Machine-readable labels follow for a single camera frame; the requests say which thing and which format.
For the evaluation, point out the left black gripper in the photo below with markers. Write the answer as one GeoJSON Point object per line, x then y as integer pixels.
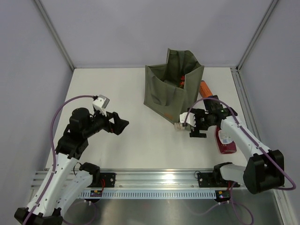
{"type": "Point", "coordinates": [119, 123]}

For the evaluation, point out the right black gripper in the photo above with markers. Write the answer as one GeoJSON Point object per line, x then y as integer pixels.
{"type": "Point", "coordinates": [195, 133]}

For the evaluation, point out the orange bottle blue base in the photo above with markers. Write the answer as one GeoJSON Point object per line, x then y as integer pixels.
{"type": "Point", "coordinates": [204, 90]}

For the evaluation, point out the red bottle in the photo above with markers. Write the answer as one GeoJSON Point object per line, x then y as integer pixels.
{"type": "Point", "coordinates": [182, 82]}
{"type": "Point", "coordinates": [224, 142]}

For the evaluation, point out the green pump bottle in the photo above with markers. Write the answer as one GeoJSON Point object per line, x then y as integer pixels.
{"type": "Point", "coordinates": [170, 83]}

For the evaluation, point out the green bottle beige cap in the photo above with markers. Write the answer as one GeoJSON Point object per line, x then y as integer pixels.
{"type": "Point", "coordinates": [179, 127]}

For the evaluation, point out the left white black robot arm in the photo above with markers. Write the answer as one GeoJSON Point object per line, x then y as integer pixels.
{"type": "Point", "coordinates": [52, 200]}

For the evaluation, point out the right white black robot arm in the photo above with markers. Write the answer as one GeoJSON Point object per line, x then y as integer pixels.
{"type": "Point", "coordinates": [265, 167]}

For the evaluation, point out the green canvas bag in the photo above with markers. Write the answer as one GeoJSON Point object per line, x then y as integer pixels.
{"type": "Point", "coordinates": [166, 100]}

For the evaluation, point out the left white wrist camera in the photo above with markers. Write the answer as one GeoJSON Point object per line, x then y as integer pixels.
{"type": "Point", "coordinates": [100, 103]}

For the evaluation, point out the aluminium mounting rail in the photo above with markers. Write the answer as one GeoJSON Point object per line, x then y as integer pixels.
{"type": "Point", "coordinates": [156, 179]}

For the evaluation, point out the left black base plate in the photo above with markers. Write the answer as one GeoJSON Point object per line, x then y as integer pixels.
{"type": "Point", "coordinates": [103, 179]}

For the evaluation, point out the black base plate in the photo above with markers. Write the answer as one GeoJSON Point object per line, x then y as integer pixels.
{"type": "Point", "coordinates": [103, 179]}
{"type": "Point", "coordinates": [206, 180]}

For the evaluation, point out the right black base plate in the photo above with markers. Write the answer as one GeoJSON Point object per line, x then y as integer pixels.
{"type": "Point", "coordinates": [206, 180]}

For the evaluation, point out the white slotted cable duct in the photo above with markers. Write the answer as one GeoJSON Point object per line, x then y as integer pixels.
{"type": "Point", "coordinates": [148, 194]}

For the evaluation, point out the left aluminium frame post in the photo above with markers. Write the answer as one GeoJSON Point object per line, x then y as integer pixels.
{"type": "Point", "coordinates": [48, 22]}

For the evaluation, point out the aluminium frame post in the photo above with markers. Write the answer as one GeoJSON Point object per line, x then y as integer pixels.
{"type": "Point", "coordinates": [48, 22]}
{"type": "Point", "coordinates": [262, 24]}

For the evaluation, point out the right aluminium frame post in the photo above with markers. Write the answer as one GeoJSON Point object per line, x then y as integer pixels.
{"type": "Point", "coordinates": [262, 24]}

